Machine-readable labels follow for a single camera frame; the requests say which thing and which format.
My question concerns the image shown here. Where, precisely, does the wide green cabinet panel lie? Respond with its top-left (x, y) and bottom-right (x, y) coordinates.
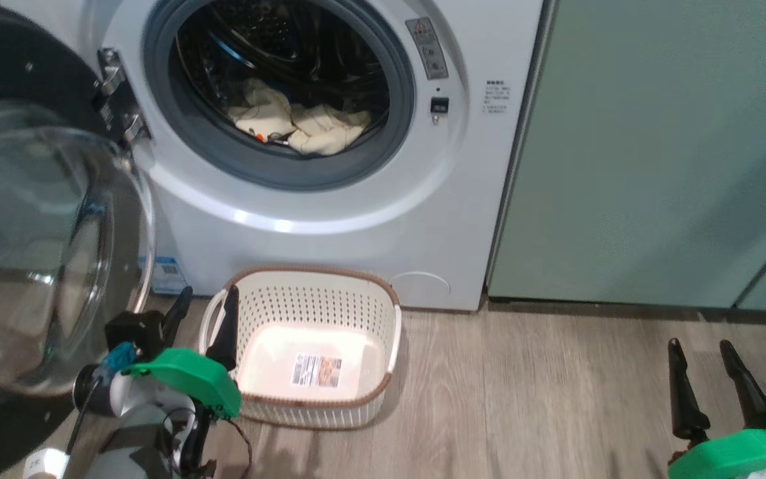
top-left (486, 0), bottom-right (766, 308)

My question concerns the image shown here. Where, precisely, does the washing machine glass door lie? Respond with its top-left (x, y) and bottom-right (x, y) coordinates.
top-left (0, 0), bottom-right (156, 479)

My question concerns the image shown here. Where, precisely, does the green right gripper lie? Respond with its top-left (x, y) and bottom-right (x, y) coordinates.
top-left (666, 338), bottom-right (766, 479)

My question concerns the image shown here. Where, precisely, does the grey warning sticker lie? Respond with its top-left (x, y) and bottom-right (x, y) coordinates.
top-left (405, 18), bottom-right (449, 80)

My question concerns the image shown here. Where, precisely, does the cream perforated basket brown rim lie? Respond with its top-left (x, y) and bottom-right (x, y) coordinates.
top-left (198, 265), bottom-right (402, 430)

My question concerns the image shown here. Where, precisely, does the white front-load washing machine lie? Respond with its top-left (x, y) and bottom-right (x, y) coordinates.
top-left (0, 0), bottom-right (547, 312)

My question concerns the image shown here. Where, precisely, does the small black text sticker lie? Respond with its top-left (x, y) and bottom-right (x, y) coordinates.
top-left (485, 80), bottom-right (510, 114)

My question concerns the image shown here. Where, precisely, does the blue cable connector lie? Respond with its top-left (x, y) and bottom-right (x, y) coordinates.
top-left (94, 341), bottom-right (138, 387)

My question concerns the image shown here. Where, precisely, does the cream clothing with blue trim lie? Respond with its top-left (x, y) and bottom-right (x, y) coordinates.
top-left (227, 79), bottom-right (372, 156)

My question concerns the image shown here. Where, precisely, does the washing machine drum opening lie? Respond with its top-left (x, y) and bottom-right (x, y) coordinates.
top-left (170, 0), bottom-right (390, 160)

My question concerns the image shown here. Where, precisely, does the round white filter cover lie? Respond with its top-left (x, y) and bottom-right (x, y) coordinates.
top-left (388, 271), bottom-right (451, 310)

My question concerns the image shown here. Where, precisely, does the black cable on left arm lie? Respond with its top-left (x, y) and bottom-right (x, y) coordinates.
top-left (64, 379), bottom-right (101, 460)

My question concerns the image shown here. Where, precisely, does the blue energy label sticker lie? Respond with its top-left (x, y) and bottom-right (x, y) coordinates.
top-left (140, 256), bottom-right (184, 295)

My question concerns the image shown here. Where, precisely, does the dark cabinet plinth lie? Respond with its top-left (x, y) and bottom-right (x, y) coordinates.
top-left (486, 296), bottom-right (766, 327)

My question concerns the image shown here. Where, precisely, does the metal washer door hinge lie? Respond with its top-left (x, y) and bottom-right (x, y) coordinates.
top-left (94, 48), bottom-right (152, 144)

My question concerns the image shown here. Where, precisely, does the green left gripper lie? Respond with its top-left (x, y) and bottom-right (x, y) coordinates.
top-left (120, 285), bottom-right (242, 474)

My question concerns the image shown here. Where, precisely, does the barcode label sticker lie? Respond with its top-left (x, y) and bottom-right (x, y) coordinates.
top-left (291, 353), bottom-right (344, 389)

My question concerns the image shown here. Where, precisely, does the white cable tag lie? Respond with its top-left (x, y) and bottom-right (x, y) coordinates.
top-left (24, 449), bottom-right (68, 479)

